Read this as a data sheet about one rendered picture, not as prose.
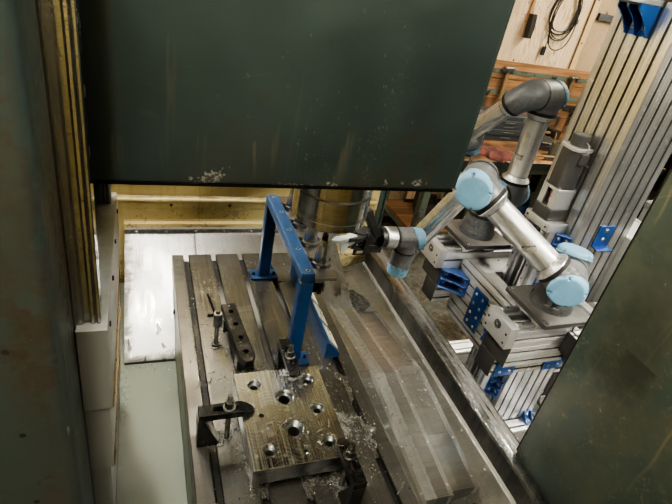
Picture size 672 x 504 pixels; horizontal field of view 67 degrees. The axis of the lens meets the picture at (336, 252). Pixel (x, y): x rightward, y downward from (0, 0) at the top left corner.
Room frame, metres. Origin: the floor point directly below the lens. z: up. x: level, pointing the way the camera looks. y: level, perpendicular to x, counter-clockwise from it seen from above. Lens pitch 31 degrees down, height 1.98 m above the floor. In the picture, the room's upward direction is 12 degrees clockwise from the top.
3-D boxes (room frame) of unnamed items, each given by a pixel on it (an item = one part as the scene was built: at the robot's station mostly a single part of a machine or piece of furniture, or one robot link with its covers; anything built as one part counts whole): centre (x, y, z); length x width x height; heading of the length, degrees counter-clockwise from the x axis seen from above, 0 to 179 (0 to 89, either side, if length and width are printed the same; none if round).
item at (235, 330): (1.15, 0.24, 0.93); 0.26 x 0.05 x 0.06; 29
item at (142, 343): (1.56, 0.29, 0.75); 0.89 x 0.70 x 0.26; 114
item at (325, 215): (0.97, 0.03, 1.55); 0.16 x 0.16 x 0.12
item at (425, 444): (1.32, -0.25, 0.70); 0.90 x 0.30 x 0.16; 24
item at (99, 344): (0.79, 0.44, 1.16); 0.48 x 0.05 x 0.51; 24
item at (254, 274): (1.54, 0.24, 1.05); 0.10 x 0.05 x 0.30; 114
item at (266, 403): (0.87, 0.03, 0.96); 0.29 x 0.23 x 0.05; 24
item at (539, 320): (1.54, -0.79, 1.01); 0.36 x 0.22 x 0.06; 115
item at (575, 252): (1.53, -0.77, 1.20); 0.13 x 0.12 x 0.14; 162
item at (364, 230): (1.51, -0.09, 1.16); 0.12 x 0.08 x 0.09; 114
